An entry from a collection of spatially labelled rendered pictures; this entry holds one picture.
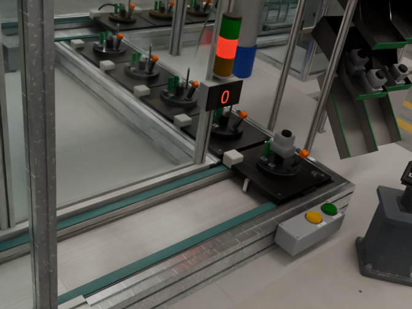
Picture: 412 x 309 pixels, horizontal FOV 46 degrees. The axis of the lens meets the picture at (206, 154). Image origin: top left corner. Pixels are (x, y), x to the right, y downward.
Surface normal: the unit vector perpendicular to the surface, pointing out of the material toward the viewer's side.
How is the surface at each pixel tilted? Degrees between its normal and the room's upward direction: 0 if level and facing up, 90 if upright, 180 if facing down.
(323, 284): 0
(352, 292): 0
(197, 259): 0
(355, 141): 45
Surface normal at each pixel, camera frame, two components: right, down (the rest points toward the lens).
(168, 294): 0.64, 0.49
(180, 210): 0.15, -0.84
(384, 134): 0.46, -0.22
